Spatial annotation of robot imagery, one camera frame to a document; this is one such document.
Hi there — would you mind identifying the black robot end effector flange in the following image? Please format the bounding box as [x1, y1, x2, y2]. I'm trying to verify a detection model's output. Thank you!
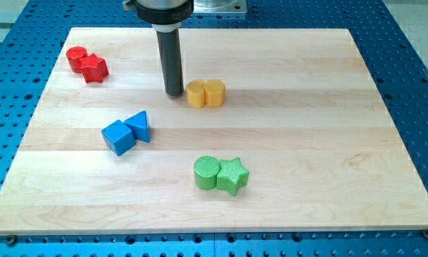
[123, 0, 194, 33]

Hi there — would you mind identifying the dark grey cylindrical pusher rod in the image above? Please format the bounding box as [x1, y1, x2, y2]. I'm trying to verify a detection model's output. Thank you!
[157, 29, 183, 96]

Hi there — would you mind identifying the yellow heart-shaped block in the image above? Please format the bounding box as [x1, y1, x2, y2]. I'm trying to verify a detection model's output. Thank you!
[185, 79, 205, 109]

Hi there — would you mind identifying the yellow hexagon block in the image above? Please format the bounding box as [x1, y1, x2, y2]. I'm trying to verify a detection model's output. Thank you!
[204, 79, 226, 108]

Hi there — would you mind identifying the red star block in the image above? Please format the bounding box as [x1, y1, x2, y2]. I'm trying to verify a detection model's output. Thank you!
[80, 54, 109, 84]

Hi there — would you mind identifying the blue triangle block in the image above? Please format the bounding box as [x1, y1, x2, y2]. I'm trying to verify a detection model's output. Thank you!
[124, 111, 151, 143]

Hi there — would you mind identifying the red cylinder block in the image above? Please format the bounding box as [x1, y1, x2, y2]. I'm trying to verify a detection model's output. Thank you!
[66, 46, 87, 74]

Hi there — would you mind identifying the blue cube block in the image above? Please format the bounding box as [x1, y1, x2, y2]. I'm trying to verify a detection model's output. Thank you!
[101, 120, 136, 156]

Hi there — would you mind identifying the green cylinder block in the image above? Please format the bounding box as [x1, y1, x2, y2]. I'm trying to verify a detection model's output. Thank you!
[193, 156, 220, 190]

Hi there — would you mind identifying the green star block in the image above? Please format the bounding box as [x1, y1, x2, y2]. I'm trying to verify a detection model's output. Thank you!
[216, 157, 249, 196]

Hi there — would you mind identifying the blue perforated table plate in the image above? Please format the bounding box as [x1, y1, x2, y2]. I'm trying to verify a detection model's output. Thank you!
[0, 1, 428, 256]

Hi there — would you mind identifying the light wooden board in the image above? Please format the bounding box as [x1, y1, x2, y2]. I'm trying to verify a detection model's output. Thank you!
[0, 27, 428, 236]

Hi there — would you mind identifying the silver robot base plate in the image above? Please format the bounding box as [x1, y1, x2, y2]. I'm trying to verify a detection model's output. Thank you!
[194, 0, 248, 14]

